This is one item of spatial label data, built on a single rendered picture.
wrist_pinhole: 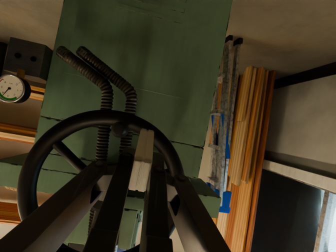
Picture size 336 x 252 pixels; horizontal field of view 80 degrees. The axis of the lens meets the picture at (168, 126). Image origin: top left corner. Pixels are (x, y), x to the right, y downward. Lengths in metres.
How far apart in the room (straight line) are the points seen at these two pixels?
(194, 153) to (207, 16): 0.38
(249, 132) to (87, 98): 1.53
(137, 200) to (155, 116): 0.22
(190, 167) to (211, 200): 0.11
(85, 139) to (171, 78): 0.28
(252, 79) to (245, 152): 0.64
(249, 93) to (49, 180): 1.67
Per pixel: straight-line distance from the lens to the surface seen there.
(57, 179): 0.60
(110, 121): 0.36
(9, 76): 0.58
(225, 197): 1.48
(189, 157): 0.57
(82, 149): 0.57
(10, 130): 2.81
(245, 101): 1.87
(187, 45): 0.60
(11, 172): 0.65
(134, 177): 0.17
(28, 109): 3.28
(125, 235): 0.51
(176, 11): 0.63
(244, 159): 1.90
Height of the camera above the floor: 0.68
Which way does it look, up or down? 1 degrees down
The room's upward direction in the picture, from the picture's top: 169 degrees counter-clockwise
